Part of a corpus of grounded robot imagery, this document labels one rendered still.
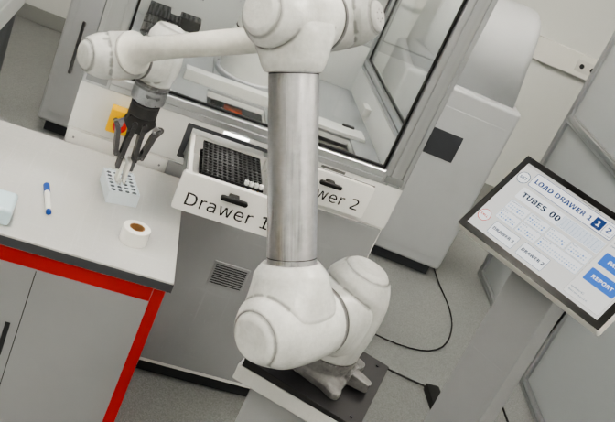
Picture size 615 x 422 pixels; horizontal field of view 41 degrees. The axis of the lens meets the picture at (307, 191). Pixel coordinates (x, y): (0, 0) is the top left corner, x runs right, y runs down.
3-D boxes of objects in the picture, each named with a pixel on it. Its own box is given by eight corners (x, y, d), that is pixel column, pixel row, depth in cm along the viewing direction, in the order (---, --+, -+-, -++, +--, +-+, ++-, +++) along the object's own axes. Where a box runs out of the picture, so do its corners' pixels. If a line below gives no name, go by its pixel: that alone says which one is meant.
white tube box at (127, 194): (135, 208, 221) (140, 195, 219) (105, 201, 217) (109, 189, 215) (129, 184, 231) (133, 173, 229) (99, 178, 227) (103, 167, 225)
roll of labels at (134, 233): (151, 245, 207) (156, 232, 205) (132, 251, 201) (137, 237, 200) (132, 230, 210) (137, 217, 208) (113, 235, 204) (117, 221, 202)
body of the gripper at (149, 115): (133, 103, 207) (122, 135, 210) (165, 111, 211) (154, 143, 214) (128, 91, 213) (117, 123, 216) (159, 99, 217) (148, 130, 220)
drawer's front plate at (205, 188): (273, 239, 223) (288, 205, 219) (170, 207, 216) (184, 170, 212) (273, 236, 225) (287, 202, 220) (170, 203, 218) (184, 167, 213)
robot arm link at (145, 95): (174, 92, 208) (166, 113, 210) (167, 79, 215) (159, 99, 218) (139, 84, 204) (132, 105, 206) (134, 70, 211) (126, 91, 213)
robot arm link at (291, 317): (350, 363, 170) (282, 391, 152) (288, 348, 180) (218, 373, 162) (357, -18, 162) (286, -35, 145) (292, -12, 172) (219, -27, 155)
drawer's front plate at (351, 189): (361, 218, 259) (375, 189, 255) (275, 189, 252) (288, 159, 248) (360, 216, 261) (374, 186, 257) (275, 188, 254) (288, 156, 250)
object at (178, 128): (383, 229, 264) (403, 190, 258) (67, 124, 239) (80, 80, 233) (344, 121, 349) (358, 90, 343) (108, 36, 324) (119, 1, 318)
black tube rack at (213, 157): (254, 211, 230) (263, 190, 227) (194, 191, 225) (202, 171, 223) (252, 177, 250) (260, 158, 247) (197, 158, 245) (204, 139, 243)
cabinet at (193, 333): (293, 416, 294) (387, 231, 264) (1, 340, 269) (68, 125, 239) (277, 274, 379) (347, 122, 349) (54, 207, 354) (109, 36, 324)
